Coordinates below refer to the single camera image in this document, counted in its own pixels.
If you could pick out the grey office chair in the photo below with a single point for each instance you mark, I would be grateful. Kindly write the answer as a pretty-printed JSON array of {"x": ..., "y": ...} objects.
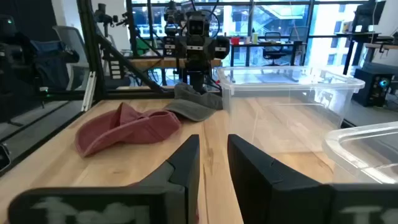
[{"x": 70, "y": 40}]

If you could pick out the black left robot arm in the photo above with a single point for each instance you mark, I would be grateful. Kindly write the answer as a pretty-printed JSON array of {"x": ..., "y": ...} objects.
[{"x": 171, "y": 31}]

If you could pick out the white aluminium rail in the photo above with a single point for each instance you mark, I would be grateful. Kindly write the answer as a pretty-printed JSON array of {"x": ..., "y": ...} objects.
[{"x": 88, "y": 93}]

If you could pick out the black aluminium frame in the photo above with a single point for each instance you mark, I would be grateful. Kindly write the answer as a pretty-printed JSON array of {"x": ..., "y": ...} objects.
[{"x": 90, "y": 46}]

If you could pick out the black desk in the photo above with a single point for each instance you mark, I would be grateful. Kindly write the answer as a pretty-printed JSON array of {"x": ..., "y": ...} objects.
[{"x": 267, "y": 44}]

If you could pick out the red cup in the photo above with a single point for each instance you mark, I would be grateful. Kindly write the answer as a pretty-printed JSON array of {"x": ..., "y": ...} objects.
[{"x": 235, "y": 40}]

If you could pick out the dark grey baseball cap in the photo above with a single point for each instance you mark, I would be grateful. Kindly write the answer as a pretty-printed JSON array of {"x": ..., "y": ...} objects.
[{"x": 192, "y": 95}]

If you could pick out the large clear plastic bin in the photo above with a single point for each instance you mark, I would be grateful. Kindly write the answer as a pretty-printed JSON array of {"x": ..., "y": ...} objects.
[{"x": 280, "y": 93}]

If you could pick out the green cup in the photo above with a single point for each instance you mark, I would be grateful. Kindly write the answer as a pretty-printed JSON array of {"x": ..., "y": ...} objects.
[{"x": 255, "y": 38}]

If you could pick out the black camera on stand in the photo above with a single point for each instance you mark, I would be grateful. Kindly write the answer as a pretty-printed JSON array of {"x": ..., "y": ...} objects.
[{"x": 104, "y": 17}]

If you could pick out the wooden workbench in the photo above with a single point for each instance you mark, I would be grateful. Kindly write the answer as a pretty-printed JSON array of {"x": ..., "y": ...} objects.
[{"x": 155, "y": 62}]

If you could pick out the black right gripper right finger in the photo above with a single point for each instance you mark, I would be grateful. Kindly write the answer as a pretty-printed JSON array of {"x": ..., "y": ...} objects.
[{"x": 267, "y": 193}]

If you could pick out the black monitor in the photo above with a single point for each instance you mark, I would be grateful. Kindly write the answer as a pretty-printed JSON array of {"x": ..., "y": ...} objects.
[{"x": 370, "y": 12}]

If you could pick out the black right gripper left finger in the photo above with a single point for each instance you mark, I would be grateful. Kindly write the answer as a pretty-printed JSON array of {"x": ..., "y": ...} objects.
[{"x": 174, "y": 199}]

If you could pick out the black computer tower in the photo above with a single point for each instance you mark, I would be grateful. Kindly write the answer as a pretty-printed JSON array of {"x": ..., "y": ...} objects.
[{"x": 373, "y": 87}]

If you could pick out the black office chair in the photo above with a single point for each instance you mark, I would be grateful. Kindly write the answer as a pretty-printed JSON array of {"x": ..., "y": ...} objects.
[{"x": 273, "y": 49}]

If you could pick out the blue cloth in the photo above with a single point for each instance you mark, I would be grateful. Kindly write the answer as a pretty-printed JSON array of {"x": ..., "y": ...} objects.
[{"x": 53, "y": 62}]

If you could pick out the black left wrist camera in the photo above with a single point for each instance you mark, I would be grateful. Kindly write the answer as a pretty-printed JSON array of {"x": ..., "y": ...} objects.
[{"x": 196, "y": 26}]

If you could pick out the red baseball cap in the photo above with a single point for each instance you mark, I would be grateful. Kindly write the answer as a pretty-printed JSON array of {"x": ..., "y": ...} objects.
[{"x": 130, "y": 129}]

